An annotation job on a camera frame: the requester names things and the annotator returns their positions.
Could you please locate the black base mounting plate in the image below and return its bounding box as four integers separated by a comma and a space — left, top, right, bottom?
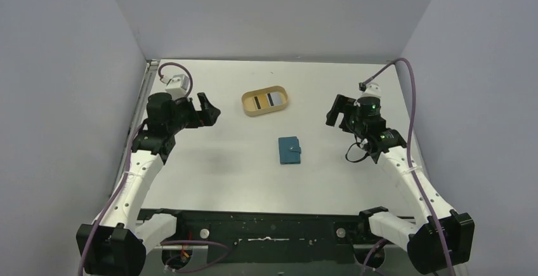
136, 209, 379, 264

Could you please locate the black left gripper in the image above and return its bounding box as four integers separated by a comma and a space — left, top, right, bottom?
167, 93, 220, 135

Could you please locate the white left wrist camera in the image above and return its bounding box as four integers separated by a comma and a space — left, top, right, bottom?
165, 74, 190, 99

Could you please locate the yellow card in tray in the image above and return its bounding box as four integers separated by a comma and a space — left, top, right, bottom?
253, 94, 270, 110

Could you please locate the grey card in tray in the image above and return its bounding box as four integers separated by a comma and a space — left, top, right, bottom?
266, 91, 284, 107

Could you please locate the blue leather card holder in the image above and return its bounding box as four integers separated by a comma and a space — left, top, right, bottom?
278, 136, 301, 165

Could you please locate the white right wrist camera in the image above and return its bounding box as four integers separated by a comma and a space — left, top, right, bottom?
359, 82, 381, 98

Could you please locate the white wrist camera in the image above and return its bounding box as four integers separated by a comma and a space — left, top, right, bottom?
165, 74, 190, 99
359, 82, 381, 98

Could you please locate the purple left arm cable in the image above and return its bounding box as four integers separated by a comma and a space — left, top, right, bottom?
77, 62, 194, 276

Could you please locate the beige oval tray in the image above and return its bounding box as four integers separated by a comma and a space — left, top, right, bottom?
241, 86, 289, 117

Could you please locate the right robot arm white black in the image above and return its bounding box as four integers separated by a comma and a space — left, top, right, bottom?
325, 95, 475, 275

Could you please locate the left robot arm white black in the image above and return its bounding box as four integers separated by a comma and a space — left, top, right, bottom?
76, 92, 221, 275

